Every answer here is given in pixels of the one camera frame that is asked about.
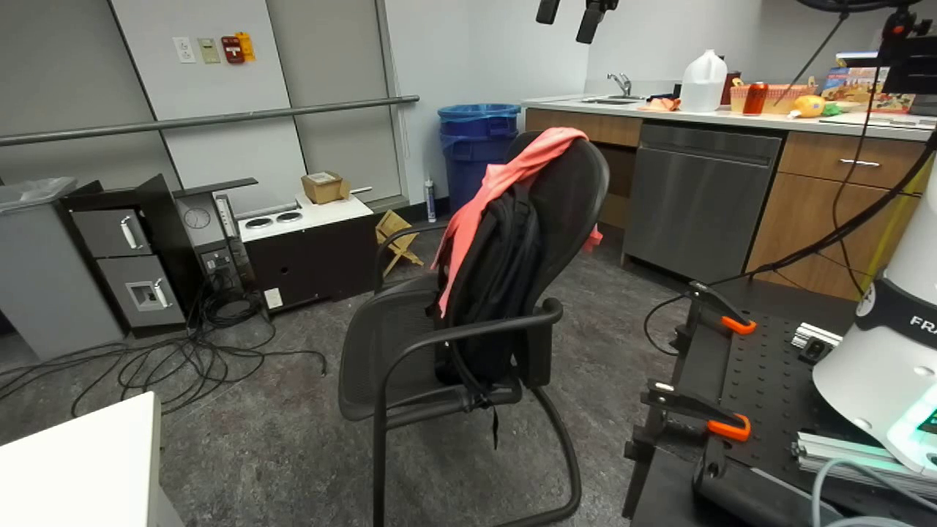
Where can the salmon pink sweatshirt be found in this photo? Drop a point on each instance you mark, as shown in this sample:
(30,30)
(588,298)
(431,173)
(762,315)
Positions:
(466,226)

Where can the black office chair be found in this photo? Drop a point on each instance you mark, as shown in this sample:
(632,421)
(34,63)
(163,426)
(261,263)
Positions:
(398,327)

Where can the chrome sink faucet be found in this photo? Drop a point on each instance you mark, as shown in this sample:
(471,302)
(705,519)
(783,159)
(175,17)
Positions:
(623,84)

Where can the white countertop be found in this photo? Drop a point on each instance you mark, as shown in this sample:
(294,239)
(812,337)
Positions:
(588,100)

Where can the white plastic jug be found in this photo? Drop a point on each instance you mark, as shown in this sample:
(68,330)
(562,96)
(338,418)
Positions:
(705,87)

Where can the blue recycling bin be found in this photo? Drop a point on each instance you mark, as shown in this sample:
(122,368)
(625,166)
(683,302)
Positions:
(475,148)

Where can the red bottle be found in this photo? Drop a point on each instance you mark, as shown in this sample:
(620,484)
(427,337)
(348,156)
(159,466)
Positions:
(758,99)

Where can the stainless steel dishwasher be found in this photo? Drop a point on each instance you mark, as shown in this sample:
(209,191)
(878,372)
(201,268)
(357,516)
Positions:
(698,198)

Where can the yellow toy fruit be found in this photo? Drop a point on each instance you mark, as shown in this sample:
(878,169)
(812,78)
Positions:
(810,107)

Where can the black backpack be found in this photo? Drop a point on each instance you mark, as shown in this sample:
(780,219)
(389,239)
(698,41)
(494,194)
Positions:
(500,263)

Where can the folded wooden stool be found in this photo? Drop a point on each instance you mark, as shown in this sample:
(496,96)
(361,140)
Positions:
(398,239)

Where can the colourful printed box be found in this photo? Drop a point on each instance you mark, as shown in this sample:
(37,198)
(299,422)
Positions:
(869,84)

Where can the small cardboard box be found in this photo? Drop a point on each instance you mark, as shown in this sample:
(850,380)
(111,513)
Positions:
(324,185)

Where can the wooden kitchen cabinet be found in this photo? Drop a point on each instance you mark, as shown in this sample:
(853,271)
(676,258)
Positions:
(831,219)

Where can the red fire alarm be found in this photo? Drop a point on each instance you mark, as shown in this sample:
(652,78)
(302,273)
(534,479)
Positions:
(237,47)

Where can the low black white-topped cabinet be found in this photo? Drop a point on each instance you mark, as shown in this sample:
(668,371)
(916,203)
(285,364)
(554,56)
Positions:
(311,255)

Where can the small white box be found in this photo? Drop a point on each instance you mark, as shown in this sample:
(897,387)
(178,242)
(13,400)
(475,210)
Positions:
(816,337)

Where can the aluminium extrusion bar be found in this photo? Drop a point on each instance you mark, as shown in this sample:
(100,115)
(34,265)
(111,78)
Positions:
(850,453)

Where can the grey filing cabinet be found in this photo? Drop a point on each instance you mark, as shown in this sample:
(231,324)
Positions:
(45,283)

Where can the white table corner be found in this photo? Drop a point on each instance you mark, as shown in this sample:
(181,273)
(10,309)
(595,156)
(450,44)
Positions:
(75,473)

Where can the black mounted camera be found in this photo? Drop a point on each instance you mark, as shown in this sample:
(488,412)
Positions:
(911,59)

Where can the beige wall plate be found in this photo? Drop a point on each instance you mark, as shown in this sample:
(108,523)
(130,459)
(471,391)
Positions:
(209,52)

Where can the white light switch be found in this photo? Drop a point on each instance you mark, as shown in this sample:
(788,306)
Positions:
(184,47)

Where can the grey wall handrail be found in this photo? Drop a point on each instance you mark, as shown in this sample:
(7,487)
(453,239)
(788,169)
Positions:
(194,121)

